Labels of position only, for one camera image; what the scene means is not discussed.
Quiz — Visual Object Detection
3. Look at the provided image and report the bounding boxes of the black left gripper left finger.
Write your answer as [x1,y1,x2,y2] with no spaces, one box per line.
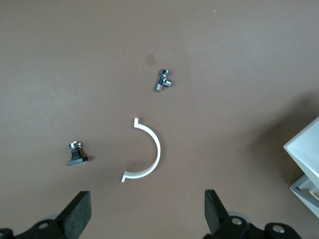
[14,191,92,239]

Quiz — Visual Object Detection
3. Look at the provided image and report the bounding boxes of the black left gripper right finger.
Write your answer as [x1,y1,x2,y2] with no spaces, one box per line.
[203,189,250,239]

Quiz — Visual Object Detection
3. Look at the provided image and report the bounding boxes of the white drawer cabinet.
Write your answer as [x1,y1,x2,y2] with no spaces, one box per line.
[283,117,319,221]

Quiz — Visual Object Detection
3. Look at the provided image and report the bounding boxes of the chrome valve fitting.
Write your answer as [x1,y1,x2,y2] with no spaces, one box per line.
[155,69,173,92]

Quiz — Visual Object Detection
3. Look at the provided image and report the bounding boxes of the black knob switch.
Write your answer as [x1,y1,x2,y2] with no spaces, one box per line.
[66,141,89,166]

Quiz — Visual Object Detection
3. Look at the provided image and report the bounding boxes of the white half-ring bracket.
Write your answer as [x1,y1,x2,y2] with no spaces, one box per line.
[121,117,161,183]

